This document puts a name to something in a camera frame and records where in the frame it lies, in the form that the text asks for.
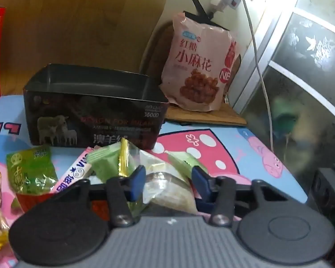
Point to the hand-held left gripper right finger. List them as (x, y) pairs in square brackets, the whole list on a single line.
[(199, 180)]

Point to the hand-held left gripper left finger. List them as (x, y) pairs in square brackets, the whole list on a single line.
[(138, 182)]

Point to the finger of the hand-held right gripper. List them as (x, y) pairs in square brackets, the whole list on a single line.
[(204, 206)]

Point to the light green snack packet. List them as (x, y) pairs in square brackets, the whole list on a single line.
[(184, 162)]

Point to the clear white snack packet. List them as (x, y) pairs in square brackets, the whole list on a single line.
[(167, 192)]

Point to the light green packet gold seal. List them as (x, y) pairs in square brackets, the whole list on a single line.
[(106, 162)]

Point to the black box with sheep print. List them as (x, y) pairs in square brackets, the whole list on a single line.
[(95, 111)]

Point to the cartoon printed blue mat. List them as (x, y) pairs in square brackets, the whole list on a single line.
[(229, 145)]

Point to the wooden chair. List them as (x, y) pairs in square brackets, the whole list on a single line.
[(201, 116)]

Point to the pink white candy strip packet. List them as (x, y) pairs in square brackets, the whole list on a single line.
[(72, 170)]

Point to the green blurry object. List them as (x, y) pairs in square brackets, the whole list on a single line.
[(284, 114)]

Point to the dark green snack packet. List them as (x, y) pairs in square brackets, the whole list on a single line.
[(30, 170)]

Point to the large pink snack bag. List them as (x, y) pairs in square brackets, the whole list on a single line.
[(198, 61)]

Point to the frosted glass door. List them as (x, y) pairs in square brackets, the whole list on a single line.
[(310, 61)]

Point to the white power strip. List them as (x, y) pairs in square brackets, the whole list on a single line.
[(224, 0)]

